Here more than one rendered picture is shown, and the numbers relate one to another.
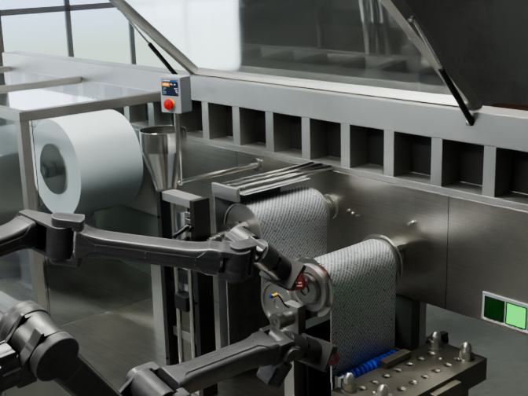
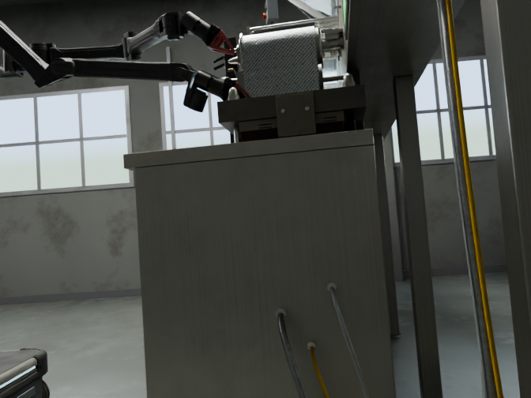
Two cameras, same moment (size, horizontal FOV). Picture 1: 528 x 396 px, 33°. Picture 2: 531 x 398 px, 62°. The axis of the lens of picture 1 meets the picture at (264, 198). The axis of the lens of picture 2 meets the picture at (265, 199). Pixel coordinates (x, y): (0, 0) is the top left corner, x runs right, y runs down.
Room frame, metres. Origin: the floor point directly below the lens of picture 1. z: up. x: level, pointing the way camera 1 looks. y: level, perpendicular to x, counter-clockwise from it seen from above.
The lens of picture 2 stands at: (1.10, -1.25, 0.69)
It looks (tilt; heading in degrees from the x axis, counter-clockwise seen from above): 3 degrees up; 51
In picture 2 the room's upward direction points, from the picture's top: 4 degrees counter-clockwise
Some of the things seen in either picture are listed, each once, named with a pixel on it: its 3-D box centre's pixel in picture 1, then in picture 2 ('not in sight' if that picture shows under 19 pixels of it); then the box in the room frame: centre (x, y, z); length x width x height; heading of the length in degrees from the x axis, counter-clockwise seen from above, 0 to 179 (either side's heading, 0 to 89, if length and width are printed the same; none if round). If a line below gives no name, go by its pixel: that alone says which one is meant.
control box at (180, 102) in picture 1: (174, 94); (269, 11); (2.41, 0.24, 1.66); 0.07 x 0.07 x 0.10; 58
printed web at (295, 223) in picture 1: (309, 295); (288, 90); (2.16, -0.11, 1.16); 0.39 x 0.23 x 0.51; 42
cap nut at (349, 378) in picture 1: (349, 381); not in sight; (1.88, -0.19, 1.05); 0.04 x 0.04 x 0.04
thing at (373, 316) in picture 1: (363, 332); (281, 86); (2.02, -0.24, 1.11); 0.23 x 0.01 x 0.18; 132
